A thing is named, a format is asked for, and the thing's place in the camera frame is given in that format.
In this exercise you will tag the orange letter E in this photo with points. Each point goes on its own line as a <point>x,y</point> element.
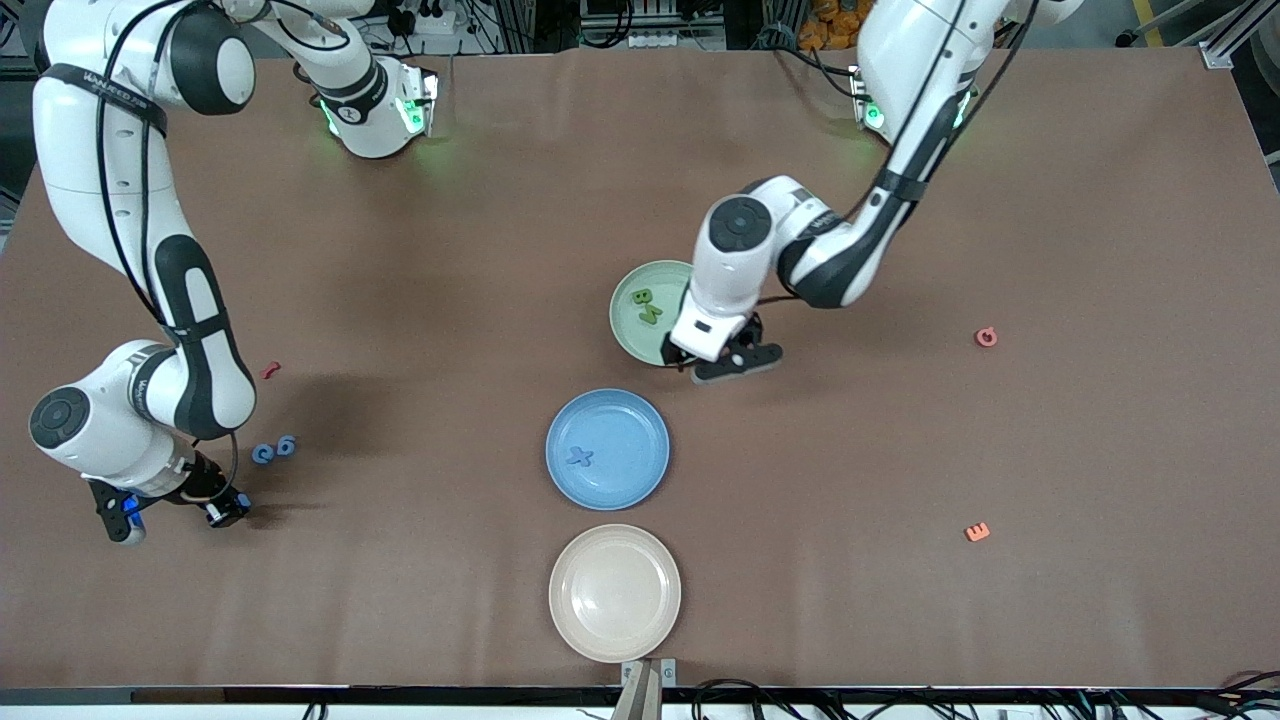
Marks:
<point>977,532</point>

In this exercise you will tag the white power strip with plugs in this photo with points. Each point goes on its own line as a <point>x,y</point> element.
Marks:
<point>435,22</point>

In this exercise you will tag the blue letter X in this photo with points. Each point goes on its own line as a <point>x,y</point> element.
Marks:
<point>580,458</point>

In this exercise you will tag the pink letter Q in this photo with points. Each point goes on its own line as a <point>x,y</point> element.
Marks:
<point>980,340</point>

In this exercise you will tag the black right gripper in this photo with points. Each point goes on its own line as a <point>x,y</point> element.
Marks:
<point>208,494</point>

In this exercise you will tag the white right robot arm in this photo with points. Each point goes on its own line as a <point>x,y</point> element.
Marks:
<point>200,330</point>

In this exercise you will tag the long white power strip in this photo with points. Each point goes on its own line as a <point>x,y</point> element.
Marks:
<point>660,40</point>

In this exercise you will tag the green plate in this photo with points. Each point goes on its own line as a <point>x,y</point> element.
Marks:
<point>625,330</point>

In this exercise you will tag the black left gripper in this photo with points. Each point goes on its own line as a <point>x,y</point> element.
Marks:
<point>671,353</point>

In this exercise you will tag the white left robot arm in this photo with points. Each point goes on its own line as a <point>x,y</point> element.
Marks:
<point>830,260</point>

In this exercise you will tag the blue letter g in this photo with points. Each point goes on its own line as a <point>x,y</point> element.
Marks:
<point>293,446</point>

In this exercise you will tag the green letter N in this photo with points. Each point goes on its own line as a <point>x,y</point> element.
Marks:
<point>650,314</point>

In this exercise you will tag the blue letter C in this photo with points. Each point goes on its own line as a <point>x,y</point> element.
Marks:
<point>262,461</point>

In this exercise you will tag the blue plate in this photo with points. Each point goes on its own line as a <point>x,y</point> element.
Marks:
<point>630,430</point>

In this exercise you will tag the beige plate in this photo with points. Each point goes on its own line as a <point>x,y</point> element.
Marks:
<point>615,593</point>

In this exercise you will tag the small metal bracket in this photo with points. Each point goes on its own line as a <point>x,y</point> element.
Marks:
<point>670,670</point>

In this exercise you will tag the large table cover sheet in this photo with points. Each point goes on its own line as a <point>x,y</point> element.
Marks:
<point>450,250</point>

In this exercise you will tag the aluminium frame profile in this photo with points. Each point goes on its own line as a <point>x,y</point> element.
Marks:
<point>1235,35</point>

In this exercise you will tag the bag of orange objects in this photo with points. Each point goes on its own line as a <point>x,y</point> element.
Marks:
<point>830,25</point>

